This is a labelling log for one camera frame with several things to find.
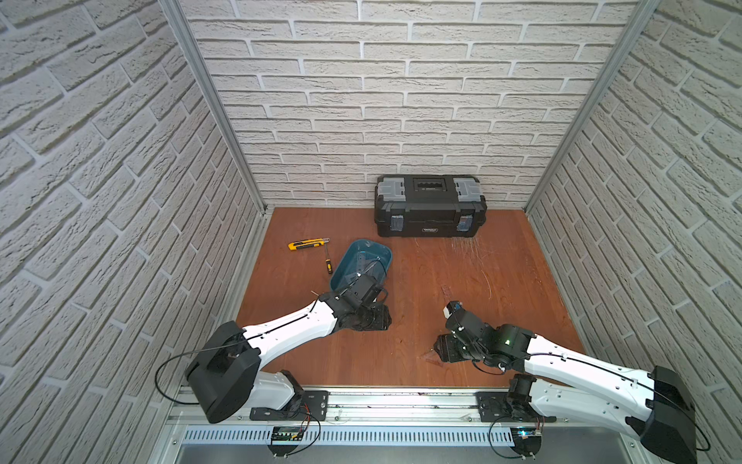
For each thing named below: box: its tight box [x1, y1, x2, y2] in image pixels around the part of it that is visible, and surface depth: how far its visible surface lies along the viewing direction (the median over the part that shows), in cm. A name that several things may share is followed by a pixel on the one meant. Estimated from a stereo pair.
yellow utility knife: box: [287, 237, 331, 251], surface depth 109 cm
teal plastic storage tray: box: [330, 238, 393, 292], surface depth 102 cm
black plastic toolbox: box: [373, 174, 487, 238], surface depth 103 cm
